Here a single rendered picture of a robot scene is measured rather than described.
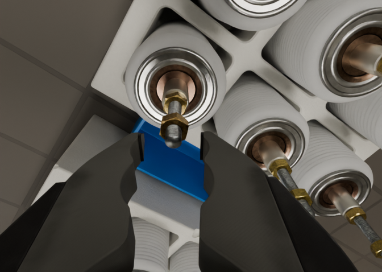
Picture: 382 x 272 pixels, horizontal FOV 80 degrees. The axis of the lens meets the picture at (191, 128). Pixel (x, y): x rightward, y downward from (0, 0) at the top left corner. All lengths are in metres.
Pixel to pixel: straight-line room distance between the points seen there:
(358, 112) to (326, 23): 0.14
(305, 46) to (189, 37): 0.11
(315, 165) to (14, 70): 0.54
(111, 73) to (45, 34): 0.24
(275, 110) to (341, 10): 0.10
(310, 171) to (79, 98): 0.44
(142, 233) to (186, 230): 0.08
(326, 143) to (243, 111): 0.14
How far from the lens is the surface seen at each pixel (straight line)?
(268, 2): 0.21
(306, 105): 0.34
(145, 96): 0.22
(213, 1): 0.21
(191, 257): 0.48
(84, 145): 0.44
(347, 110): 0.36
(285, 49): 0.28
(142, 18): 0.28
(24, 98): 0.58
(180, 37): 0.21
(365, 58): 0.24
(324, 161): 0.31
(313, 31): 0.24
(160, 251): 0.43
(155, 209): 0.42
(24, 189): 0.74
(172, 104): 0.17
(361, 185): 0.35
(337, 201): 0.33
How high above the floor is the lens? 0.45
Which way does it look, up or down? 61 degrees down
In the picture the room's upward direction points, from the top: 175 degrees clockwise
